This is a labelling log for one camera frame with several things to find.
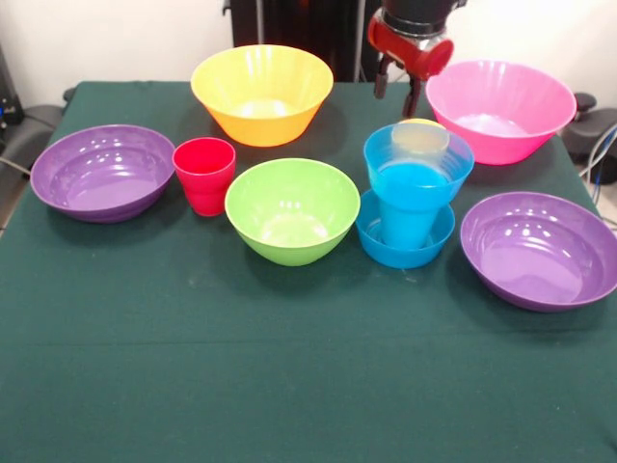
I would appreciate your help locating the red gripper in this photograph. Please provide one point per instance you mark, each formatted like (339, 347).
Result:
(410, 53)

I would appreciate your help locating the orange cup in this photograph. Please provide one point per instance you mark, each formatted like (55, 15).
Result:
(419, 122)

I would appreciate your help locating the blue bowl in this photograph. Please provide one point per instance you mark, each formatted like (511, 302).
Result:
(414, 195)
(381, 251)

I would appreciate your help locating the pink bowl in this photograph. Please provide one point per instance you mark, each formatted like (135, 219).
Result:
(496, 144)

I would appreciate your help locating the blue cup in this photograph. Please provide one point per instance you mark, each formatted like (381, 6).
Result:
(410, 226)

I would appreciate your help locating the orange bowl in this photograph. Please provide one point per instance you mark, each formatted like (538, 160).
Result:
(260, 130)

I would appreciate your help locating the green bowl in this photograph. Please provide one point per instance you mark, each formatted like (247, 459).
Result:
(294, 246)

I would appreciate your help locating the red cup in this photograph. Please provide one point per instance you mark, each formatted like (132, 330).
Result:
(205, 183)

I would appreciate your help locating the black computer tower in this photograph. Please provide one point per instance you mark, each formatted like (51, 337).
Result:
(9, 96)

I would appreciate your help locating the black knobbed device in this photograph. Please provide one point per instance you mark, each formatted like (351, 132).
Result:
(602, 125)

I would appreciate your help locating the purple bowl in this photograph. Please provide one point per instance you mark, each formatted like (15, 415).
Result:
(535, 260)
(96, 183)

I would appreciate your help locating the dark green tablecloth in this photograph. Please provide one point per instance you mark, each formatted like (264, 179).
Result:
(193, 386)

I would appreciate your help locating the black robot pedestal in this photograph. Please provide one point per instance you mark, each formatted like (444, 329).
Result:
(313, 29)

